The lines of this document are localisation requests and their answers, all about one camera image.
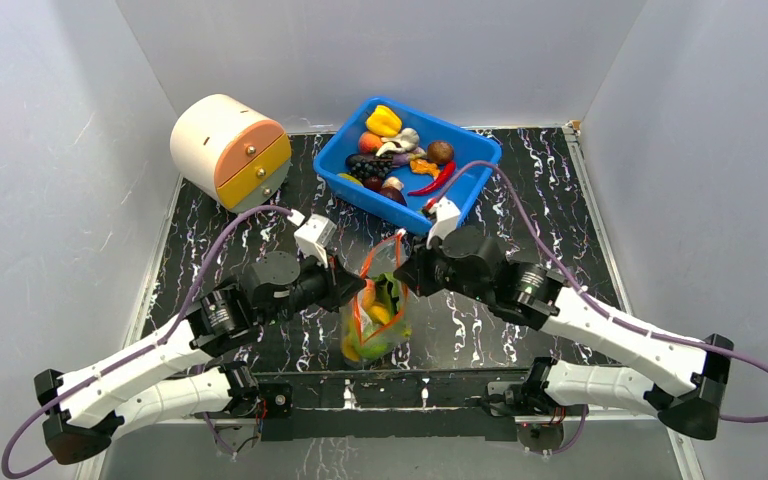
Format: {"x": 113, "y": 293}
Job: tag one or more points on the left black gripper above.
{"x": 340, "y": 283}

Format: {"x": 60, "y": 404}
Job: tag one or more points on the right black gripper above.
{"x": 417, "y": 271}

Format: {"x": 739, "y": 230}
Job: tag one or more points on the green toy leaf vegetable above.
{"x": 388, "y": 292}

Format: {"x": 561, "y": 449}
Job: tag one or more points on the clear orange zip bag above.
{"x": 385, "y": 257}

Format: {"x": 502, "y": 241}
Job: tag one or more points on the light green toy fruit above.
{"x": 374, "y": 347}

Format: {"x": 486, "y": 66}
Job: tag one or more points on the toy peach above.
{"x": 369, "y": 143}
{"x": 368, "y": 297}

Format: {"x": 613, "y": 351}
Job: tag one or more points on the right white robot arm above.
{"x": 681, "y": 383}

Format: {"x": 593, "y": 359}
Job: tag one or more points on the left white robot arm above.
{"x": 141, "y": 385}

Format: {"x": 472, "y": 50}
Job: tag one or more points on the orange toy food piece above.
{"x": 425, "y": 167}

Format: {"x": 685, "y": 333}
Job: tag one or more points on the dark red toy onion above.
{"x": 394, "y": 194}

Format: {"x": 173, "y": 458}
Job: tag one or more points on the blue plastic bin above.
{"x": 330, "y": 162}

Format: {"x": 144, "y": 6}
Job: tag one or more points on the toy mushroom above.
{"x": 393, "y": 183}

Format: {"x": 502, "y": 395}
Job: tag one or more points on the brown toy kiwi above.
{"x": 440, "y": 152}

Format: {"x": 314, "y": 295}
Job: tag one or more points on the dark red toy plum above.
{"x": 373, "y": 183}

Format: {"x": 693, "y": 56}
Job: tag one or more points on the yellow green toy mango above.
{"x": 350, "y": 179}

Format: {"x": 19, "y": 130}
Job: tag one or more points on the round cream drawer cabinet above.
{"x": 231, "y": 152}

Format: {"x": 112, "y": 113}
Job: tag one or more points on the dark purple toy grapes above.
{"x": 362, "y": 166}

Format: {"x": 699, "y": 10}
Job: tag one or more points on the yellow toy bell pepper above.
{"x": 383, "y": 122}

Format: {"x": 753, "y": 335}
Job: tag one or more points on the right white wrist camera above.
{"x": 444, "y": 216}

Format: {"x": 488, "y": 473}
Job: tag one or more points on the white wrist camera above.
{"x": 313, "y": 238}
{"x": 444, "y": 216}

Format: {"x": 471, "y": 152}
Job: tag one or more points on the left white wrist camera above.
{"x": 313, "y": 238}

